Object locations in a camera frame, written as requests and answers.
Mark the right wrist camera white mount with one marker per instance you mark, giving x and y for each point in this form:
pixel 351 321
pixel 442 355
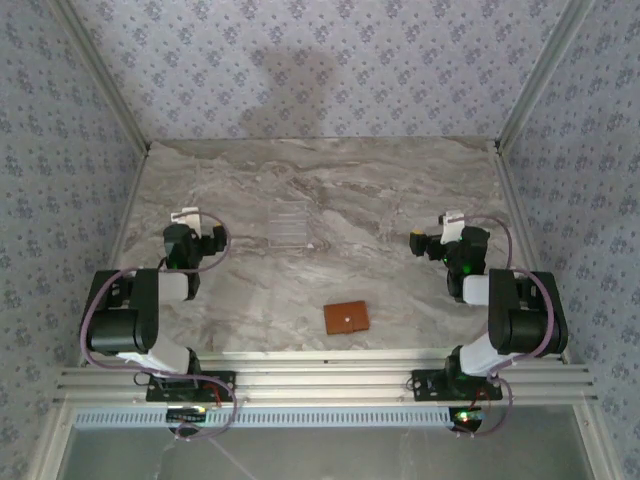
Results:
pixel 452 225

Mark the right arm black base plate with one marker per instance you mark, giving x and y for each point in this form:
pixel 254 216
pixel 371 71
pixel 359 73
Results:
pixel 430 385

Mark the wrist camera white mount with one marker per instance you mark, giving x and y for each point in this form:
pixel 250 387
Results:
pixel 187 217
pixel 452 225

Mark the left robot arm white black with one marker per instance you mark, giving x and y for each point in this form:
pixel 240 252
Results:
pixel 145 310

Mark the brown leather card holder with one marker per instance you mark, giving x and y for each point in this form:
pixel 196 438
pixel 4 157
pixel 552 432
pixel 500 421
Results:
pixel 346 318

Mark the aluminium side rail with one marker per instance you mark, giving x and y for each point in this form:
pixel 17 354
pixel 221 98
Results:
pixel 525 225
pixel 125 225

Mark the aluminium front rail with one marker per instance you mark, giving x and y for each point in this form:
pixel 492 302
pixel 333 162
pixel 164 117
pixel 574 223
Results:
pixel 325 380

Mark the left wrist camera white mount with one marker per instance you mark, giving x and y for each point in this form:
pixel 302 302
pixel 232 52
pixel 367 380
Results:
pixel 187 217

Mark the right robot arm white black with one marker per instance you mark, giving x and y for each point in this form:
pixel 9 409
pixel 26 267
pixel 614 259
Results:
pixel 515 320

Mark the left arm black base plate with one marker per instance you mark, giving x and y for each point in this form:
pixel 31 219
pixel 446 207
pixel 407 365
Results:
pixel 220 382

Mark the aluminium corner post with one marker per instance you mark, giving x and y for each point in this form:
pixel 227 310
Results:
pixel 545 75
pixel 100 75

